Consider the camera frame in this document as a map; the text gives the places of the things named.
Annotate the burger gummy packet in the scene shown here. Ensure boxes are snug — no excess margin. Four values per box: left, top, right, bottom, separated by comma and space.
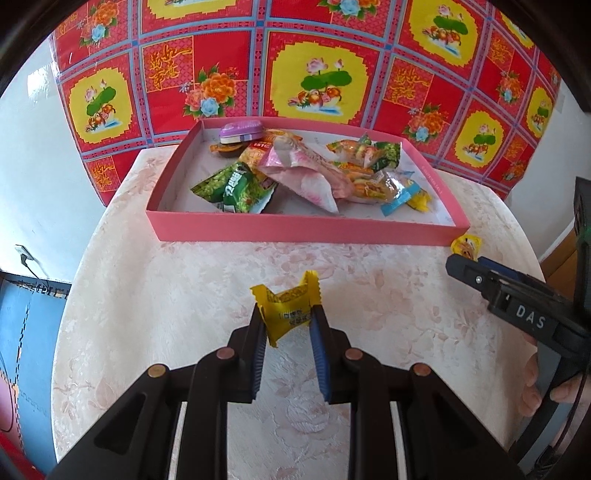
325, 139, 377, 168
346, 168, 403, 204

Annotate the pink white spouted pouch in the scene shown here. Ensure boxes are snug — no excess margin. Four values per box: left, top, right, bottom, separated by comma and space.
257, 137, 353, 214

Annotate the small yellow candy wrapper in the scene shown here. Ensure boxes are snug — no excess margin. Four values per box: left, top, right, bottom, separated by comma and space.
250, 270, 322, 348

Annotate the brown orange small snack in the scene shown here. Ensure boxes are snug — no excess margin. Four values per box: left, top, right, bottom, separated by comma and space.
209, 141, 250, 158

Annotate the purple plastic candy tin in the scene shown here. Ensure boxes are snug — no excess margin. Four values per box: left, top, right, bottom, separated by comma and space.
219, 120, 264, 145

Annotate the person's right hand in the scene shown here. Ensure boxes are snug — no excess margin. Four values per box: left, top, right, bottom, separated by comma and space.
517, 336, 591, 418

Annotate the yellow round jelly cup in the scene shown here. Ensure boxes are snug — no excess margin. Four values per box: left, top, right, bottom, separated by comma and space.
451, 234, 483, 261

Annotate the wooden side furniture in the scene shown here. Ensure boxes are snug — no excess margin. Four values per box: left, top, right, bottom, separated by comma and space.
541, 228, 577, 296

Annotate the yellow wrapped pastry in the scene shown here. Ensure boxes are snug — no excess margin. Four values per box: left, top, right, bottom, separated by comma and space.
407, 190, 432, 213

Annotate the blue clear candy packet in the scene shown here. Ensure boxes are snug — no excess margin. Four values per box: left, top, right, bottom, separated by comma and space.
381, 171, 421, 217

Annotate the green pea snack packet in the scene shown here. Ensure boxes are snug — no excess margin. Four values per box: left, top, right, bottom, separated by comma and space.
359, 134, 402, 172

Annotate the blue floor mat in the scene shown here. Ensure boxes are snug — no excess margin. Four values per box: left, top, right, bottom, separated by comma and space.
1, 273, 70, 474

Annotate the pink shallow cardboard box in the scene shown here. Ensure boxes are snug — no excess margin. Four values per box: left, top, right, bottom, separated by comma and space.
146, 117, 470, 246

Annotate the orange corn snack packet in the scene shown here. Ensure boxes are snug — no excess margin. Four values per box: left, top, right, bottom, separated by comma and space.
238, 129, 302, 175

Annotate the red floral wall cloth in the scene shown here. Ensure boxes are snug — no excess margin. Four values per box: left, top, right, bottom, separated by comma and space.
50, 0, 561, 203

